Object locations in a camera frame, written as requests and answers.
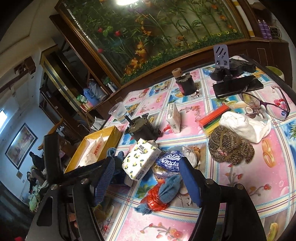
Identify white small tissue pack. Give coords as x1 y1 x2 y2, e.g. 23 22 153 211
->
166 102 181 133

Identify black gear motor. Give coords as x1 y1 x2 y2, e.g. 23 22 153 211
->
125 113 161 141

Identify purple eyeglasses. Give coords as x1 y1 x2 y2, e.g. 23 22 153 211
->
241 86 290 121

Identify small dark motor with spool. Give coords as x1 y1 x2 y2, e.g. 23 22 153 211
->
171 68 197 96

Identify colourful sticks pack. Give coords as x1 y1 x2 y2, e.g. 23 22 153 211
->
198 104 230 137

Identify purple bottles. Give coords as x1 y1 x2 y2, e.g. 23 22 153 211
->
258 20 272 40

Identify yellow cardboard box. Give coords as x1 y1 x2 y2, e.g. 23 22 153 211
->
64 126 121 173

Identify blue white plastic bag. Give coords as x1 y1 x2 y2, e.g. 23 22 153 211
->
155 146 200 173

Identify blue thermos jug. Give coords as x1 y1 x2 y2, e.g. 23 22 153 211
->
83 88 99 106

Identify grey thermos jug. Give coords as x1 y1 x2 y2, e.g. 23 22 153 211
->
89 81 106 100

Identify red plastic wrapper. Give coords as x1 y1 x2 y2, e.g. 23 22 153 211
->
140 179 169 211

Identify red silver wet wipes pouch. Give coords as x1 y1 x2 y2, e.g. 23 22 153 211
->
79 136 105 166

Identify framed painting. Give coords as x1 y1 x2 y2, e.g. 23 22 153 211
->
5 123 38 169

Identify white cloth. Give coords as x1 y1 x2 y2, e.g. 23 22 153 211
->
219 111 271 144

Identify black smartphone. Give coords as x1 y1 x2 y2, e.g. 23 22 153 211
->
213 75 264 98

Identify blue knitted cloth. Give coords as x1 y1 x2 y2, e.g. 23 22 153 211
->
134 175 182 215

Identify lemon print tissue pack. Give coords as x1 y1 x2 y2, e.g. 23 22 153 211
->
122 138 162 181

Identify clear plastic cup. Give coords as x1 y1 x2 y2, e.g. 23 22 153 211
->
108 101 128 123

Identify brown knitted hat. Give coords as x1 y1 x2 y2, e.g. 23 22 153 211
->
208 126 255 165

